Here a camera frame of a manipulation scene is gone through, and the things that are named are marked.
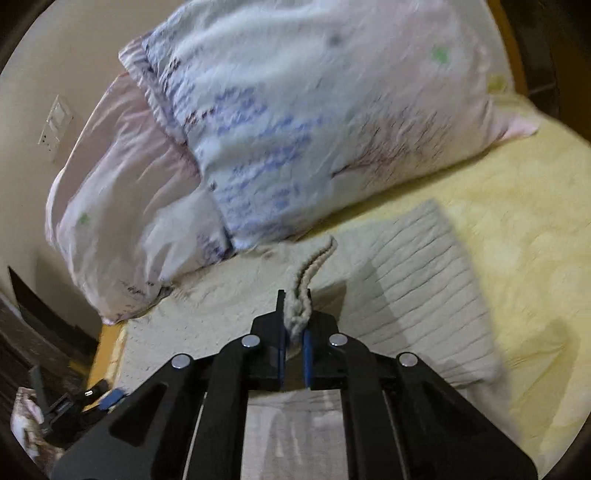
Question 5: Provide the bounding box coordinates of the pink pillow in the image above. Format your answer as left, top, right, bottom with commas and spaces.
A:
45, 71, 232, 325

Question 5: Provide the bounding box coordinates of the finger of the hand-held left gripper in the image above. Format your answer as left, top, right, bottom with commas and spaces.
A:
82, 388, 127, 411

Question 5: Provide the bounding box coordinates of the white blue printed pillow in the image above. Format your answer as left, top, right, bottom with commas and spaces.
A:
119, 0, 539, 253

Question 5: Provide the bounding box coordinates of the yellow bed sheet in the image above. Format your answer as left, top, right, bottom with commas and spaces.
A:
99, 90, 591, 480

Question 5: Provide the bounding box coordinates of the floral printed cloth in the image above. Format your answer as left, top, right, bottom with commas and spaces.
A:
11, 387, 63, 468

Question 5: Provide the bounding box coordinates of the dark wooden furniture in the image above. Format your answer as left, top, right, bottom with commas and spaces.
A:
0, 265, 100, 394

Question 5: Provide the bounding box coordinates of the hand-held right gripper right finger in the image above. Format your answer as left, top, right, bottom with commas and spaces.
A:
301, 310, 539, 480

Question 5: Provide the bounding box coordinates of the white wall switch plate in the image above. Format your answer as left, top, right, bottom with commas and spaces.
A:
38, 94, 74, 163

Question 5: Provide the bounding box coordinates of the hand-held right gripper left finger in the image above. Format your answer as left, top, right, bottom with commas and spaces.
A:
50, 290, 288, 480

